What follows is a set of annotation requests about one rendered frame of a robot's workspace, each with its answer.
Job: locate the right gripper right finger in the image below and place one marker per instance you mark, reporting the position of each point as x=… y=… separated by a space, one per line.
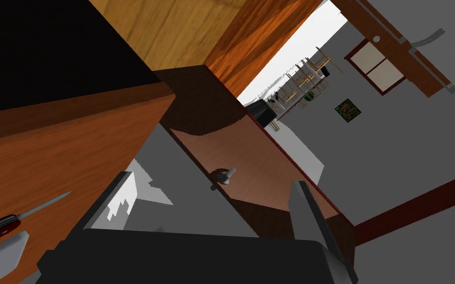
x=306 y=213

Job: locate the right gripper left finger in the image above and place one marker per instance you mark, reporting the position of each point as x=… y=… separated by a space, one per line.
x=111 y=201

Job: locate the brown wooden door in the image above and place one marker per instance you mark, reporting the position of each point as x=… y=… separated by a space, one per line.
x=251 y=157

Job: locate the grey door knob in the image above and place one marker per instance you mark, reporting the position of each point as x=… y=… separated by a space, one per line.
x=226 y=176

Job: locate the wooden dining table with chairs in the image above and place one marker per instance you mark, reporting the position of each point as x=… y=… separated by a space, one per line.
x=302 y=79

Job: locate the brown framed window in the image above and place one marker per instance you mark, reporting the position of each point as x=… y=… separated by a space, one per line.
x=377 y=67

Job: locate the grey door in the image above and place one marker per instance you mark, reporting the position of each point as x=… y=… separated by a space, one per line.
x=440 y=15

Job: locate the green framed wall picture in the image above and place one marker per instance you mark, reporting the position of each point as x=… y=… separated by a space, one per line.
x=348 y=110

